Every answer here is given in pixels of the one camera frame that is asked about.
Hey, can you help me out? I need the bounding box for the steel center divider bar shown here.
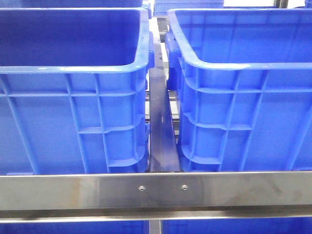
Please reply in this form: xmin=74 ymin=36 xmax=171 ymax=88
xmin=148 ymin=19 xmax=181 ymax=173

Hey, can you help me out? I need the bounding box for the left blue plastic crate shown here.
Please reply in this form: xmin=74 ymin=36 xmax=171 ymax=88
xmin=0 ymin=8 xmax=154 ymax=176

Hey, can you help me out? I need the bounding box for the blue plastic crate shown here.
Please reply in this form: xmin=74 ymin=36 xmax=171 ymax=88
xmin=0 ymin=8 xmax=154 ymax=176
xmin=165 ymin=8 xmax=312 ymax=172

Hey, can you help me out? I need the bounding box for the right blue plastic crate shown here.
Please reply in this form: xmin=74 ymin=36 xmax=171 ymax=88
xmin=165 ymin=8 xmax=312 ymax=172

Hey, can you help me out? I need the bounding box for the far middle blue crate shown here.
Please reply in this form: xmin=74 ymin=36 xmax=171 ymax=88
xmin=154 ymin=0 xmax=224 ymax=16

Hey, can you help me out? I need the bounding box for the lower left blue crate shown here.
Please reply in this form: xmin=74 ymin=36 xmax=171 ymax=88
xmin=0 ymin=221 xmax=149 ymax=234

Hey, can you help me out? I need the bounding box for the lower right blue crate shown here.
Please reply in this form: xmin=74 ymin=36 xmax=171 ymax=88
xmin=163 ymin=217 xmax=312 ymax=234

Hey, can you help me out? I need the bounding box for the far left blue crate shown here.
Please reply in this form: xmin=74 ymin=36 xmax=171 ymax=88
xmin=11 ymin=0 xmax=152 ymax=19

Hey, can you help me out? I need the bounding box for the right rail screw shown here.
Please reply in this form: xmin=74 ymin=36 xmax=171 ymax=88
xmin=181 ymin=184 xmax=188 ymax=191

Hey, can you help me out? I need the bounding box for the steel vertical post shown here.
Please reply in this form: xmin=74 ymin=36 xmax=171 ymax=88
xmin=149 ymin=220 xmax=162 ymax=234

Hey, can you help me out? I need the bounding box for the steel front shelf rail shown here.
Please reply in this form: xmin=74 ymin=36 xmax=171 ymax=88
xmin=0 ymin=171 xmax=312 ymax=223

